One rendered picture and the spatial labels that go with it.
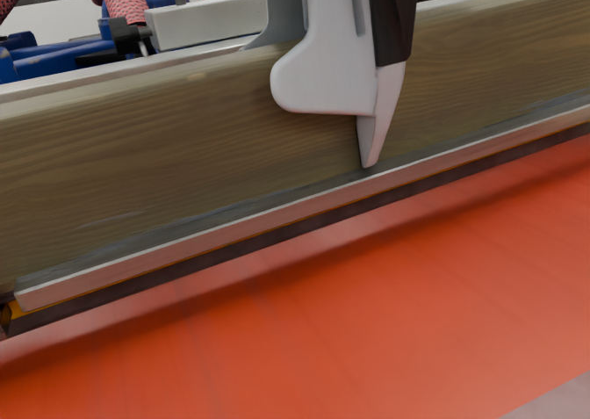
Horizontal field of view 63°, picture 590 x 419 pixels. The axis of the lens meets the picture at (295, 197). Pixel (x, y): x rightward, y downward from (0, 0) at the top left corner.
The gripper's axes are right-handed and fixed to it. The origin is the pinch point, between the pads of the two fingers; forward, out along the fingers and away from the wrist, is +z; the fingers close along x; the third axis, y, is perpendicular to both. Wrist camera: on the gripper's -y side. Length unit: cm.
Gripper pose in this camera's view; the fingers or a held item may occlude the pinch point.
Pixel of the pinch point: (358, 127)
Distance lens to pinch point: 26.1
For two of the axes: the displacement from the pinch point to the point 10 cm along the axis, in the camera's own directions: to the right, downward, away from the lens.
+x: 3.8, 3.5, -8.6
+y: -9.1, 2.8, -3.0
